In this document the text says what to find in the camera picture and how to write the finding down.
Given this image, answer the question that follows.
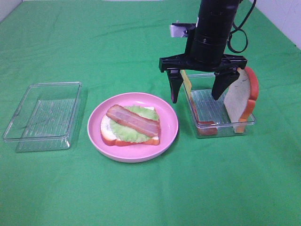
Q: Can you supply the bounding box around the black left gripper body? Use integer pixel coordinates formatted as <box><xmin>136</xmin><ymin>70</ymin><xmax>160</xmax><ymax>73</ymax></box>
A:
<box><xmin>158</xmin><ymin>54</ymin><xmax>247</xmax><ymax>72</ymax></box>

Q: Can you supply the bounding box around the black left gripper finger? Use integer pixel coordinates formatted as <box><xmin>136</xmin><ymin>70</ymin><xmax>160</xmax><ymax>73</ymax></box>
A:
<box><xmin>166</xmin><ymin>69</ymin><xmax>183</xmax><ymax>104</ymax></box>
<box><xmin>211</xmin><ymin>68</ymin><xmax>239</xmax><ymax>100</ymax></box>

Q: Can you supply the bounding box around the bacon strip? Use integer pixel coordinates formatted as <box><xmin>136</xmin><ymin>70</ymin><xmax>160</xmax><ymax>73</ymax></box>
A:
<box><xmin>106</xmin><ymin>105</ymin><xmax>160</xmax><ymax>137</ymax></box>
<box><xmin>190</xmin><ymin>96</ymin><xmax>217</xmax><ymax>136</ymax></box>

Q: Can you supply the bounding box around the green lettuce leaf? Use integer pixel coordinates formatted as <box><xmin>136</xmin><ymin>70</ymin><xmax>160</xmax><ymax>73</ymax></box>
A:
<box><xmin>102</xmin><ymin>105</ymin><xmax>160</xmax><ymax>145</ymax></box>

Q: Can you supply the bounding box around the bread slice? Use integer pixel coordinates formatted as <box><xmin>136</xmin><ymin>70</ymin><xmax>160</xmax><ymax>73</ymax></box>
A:
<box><xmin>224</xmin><ymin>66</ymin><xmax>259</xmax><ymax>133</ymax></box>
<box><xmin>100</xmin><ymin>106</ymin><xmax>159</xmax><ymax>146</ymax></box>

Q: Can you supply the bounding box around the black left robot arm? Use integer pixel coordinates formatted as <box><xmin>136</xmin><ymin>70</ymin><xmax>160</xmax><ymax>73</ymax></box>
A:
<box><xmin>158</xmin><ymin>0</ymin><xmax>247</xmax><ymax>103</ymax></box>

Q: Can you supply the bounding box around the yellow cheese slice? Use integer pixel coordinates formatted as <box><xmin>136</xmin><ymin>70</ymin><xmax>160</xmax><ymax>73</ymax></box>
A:
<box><xmin>181</xmin><ymin>70</ymin><xmax>192</xmax><ymax>100</ymax></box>

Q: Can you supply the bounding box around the right clear plastic tray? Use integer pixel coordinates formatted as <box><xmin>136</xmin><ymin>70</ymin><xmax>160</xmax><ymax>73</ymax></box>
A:
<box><xmin>183</xmin><ymin>72</ymin><xmax>255</xmax><ymax>138</ymax></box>

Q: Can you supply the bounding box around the clear plastic tray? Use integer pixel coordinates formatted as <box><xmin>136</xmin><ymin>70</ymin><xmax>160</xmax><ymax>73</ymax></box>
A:
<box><xmin>183</xmin><ymin>72</ymin><xmax>255</xmax><ymax>138</ymax></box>
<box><xmin>2</xmin><ymin>82</ymin><xmax>82</xmax><ymax>152</ymax></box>

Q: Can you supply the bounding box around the pink round plate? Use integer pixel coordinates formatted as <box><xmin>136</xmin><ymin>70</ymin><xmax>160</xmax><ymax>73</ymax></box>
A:
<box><xmin>87</xmin><ymin>92</ymin><xmax>179</xmax><ymax>163</ymax></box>

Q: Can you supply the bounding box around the green table cloth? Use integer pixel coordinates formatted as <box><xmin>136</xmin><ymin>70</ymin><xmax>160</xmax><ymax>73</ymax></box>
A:
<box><xmin>0</xmin><ymin>0</ymin><xmax>301</xmax><ymax>226</ymax></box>

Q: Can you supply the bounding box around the left clear plastic tray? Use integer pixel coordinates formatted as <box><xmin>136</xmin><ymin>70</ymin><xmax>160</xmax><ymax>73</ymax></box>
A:
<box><xmin>2</xmin><ymin>82</ymin><xmax>82</xmax><ymax>152</ymax></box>

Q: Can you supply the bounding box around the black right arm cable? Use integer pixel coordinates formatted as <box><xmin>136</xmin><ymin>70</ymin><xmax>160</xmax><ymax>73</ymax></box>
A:
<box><xmin>227</xmin><ymin>0</ymin><xmax>257</xmax><ymax>54</ymax></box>

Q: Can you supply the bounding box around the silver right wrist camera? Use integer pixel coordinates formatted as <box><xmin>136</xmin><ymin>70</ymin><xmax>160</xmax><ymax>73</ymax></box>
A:
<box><xmin>169</xmin><ymin>21</ymin><xmax>196</xmax><ymax>38</ymax></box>

